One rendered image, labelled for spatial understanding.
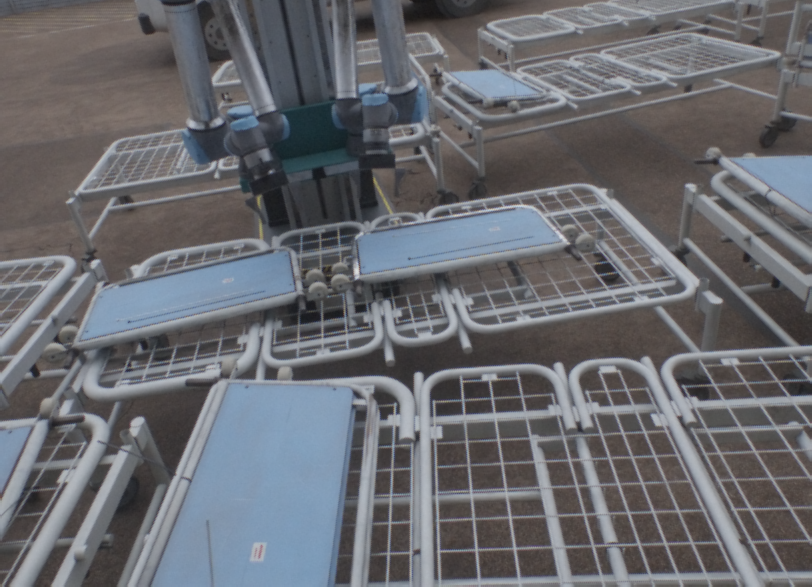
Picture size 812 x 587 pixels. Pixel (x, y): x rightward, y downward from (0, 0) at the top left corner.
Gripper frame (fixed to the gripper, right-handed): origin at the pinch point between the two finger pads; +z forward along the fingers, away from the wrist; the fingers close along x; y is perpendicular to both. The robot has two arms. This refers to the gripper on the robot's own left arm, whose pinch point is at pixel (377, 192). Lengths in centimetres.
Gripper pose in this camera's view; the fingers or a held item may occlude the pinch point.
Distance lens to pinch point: 224.3
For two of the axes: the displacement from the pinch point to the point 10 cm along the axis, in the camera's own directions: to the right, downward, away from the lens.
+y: 0.4, 1.0, -9.9
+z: 0.3, 9.9, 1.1
